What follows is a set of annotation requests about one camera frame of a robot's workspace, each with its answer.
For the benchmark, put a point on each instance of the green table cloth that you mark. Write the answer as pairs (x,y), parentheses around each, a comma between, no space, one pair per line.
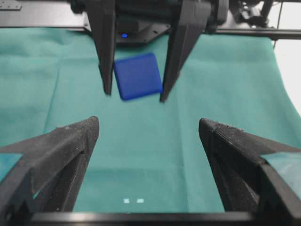
(148,157)

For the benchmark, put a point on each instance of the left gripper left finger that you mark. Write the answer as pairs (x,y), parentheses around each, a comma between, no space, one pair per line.
(50,171)

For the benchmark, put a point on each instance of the black aluminium frame rail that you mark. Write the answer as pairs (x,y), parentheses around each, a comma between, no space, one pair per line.
(58,14)

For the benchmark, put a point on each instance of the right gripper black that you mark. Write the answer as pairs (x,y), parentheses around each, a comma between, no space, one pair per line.
(188,19)

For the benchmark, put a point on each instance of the blue block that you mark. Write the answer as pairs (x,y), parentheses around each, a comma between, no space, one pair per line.
(137,76)

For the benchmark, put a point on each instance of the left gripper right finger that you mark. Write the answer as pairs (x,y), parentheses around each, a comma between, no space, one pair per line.
(252,191)

